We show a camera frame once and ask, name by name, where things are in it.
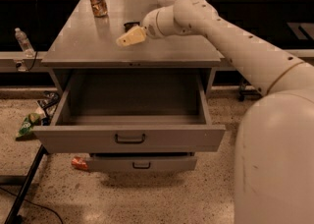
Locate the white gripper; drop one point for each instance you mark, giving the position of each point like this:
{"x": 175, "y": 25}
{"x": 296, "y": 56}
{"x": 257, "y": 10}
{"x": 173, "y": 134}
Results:
{"x": 150, "y": 24}

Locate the dark rxbar chocolate wrapper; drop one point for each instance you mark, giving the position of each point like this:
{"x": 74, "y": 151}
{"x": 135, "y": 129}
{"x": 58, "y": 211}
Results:
{"x": 130, "y": 25}

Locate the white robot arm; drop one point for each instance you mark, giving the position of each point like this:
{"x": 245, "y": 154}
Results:
{"x": 274, "y": 147}

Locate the grey metal drawer cabinet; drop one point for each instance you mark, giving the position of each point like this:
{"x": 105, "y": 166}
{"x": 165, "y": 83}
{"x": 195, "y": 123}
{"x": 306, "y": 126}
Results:
{"x": 89, "y": 42}

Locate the open grey top drawer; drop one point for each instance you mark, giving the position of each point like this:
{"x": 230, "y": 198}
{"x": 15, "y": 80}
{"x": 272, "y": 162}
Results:
{"x": 132, "y": 111}

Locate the grey lower drawer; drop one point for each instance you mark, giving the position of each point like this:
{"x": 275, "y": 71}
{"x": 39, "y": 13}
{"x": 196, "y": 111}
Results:
{"x": 142, "y": 162}

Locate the orange soda can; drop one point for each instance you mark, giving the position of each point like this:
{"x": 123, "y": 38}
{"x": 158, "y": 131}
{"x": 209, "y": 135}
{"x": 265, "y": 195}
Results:
{"x": 99, "y": 8}

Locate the clear plastic water bottle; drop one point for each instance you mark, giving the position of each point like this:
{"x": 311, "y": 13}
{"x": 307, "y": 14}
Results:
{"x": 24, "y": 43}

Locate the dark snack packets pile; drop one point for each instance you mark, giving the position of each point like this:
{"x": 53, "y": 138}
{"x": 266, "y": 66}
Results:
{"x": 47, "y": 106}

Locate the green chip bag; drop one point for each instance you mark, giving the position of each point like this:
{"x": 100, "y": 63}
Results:
{"x": 31, "y": 120}

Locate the orange snack bag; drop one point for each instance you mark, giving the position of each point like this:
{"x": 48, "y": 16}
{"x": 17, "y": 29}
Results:
{"x": 79, "y": 163}

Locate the black table leg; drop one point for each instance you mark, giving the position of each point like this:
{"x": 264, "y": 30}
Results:
{"x": 24, "y": 181}

